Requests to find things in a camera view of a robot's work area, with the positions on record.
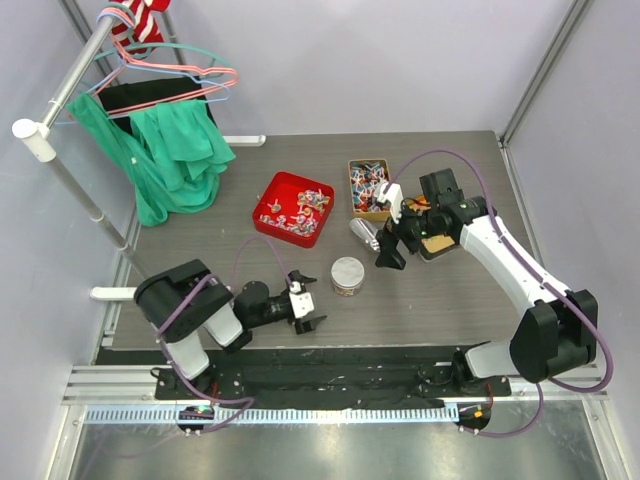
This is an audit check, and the green clothes hanger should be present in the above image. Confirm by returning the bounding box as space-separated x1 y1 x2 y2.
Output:
92 41 237 78

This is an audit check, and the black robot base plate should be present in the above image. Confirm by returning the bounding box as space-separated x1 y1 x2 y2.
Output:
95 343 571 401

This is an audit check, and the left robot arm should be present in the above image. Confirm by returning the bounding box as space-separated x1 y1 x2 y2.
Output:
134 260 326 399

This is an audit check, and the green cloth garment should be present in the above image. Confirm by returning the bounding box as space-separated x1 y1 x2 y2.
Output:
68 94 236 227

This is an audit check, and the red white striped garment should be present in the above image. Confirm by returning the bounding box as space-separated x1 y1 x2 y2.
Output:
111 0 171 46

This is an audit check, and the metal clothes rack pole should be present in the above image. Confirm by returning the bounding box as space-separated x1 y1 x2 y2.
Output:
11 0 151 279

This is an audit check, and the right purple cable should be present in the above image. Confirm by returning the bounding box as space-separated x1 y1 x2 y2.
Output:
387 147 614 436

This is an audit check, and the gold rectangular tin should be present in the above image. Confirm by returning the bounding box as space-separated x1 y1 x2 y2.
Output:
348 158 391 222

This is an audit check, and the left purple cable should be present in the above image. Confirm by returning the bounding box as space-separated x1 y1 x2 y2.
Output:
157 235 294 434

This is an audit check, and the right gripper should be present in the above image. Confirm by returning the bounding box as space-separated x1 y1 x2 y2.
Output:
376 195 440 270

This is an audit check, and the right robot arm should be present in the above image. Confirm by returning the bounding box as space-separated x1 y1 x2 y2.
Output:
350 169 598 395

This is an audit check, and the white rack foot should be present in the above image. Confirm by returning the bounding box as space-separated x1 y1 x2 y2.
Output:
223 135 267 148

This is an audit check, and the silver metal scoop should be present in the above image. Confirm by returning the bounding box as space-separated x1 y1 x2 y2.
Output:
349 217 380 252

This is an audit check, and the white round jar lid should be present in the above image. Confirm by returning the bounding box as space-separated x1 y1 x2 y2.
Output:
330 257 365 284

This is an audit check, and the pink clothes hanger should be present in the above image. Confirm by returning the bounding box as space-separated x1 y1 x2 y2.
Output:
91 1 239 118

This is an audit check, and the purple cable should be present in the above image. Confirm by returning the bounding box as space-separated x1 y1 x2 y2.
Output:
157 235 294 434
387 147 614 436

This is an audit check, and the red square candy box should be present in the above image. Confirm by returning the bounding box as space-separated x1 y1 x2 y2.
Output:
252 171 335 249

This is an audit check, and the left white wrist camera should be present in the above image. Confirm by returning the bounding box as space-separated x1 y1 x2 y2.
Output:
288 281 315 319

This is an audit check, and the clear plastic round jar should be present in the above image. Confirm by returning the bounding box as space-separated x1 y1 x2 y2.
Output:
331 279 364 297

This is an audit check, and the blue clothes hanger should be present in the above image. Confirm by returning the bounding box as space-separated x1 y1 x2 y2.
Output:
53 10 232 126

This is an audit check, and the white flat bar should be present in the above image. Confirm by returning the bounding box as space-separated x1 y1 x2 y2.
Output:
90 287 136 302

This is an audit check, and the black garment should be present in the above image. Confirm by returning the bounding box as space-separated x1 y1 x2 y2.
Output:
98 76 203 111

